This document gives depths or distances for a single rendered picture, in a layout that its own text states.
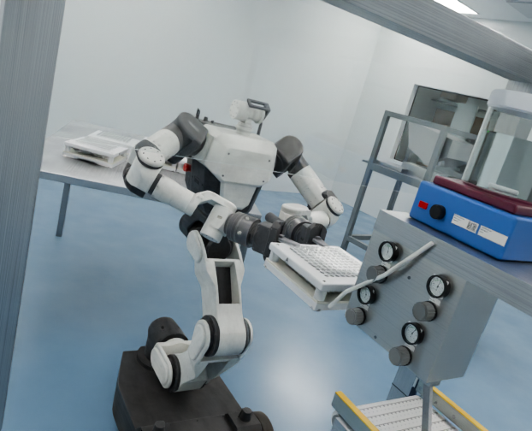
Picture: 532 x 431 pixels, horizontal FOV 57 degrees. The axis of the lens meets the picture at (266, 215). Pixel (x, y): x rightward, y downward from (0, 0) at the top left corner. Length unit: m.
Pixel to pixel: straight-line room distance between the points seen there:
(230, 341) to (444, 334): 1.00
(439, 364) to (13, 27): 0.77
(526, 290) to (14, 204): 0.69
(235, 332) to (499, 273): 1.11
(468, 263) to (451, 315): 0.09
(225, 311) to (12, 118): 1.22
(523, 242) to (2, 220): 0.76
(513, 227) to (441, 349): 0.22
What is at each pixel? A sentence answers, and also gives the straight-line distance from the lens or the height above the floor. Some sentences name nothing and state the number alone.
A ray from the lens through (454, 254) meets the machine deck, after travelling 0.84.
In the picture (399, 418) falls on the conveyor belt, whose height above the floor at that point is 0.83.
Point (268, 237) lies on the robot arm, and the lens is 1.35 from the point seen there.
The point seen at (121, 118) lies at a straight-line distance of 0.73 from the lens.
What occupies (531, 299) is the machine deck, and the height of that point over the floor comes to 1.25.
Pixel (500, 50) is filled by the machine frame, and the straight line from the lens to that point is 1.09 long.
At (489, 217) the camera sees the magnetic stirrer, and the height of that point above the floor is 1.33.
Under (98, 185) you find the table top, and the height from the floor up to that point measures 0.84.
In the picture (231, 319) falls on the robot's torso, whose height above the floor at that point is 0.65.
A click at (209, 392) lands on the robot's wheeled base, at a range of 2.20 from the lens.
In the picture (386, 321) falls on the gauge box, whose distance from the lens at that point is 0.94.
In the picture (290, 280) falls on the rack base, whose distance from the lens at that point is 1.25.
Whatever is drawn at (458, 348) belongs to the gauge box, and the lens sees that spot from 0.91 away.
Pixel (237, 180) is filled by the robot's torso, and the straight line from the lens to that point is 1.70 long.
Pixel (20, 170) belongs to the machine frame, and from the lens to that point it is 0.66.
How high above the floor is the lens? 1.44
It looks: 15 degrees down
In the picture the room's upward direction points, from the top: 16 degrees clockwise
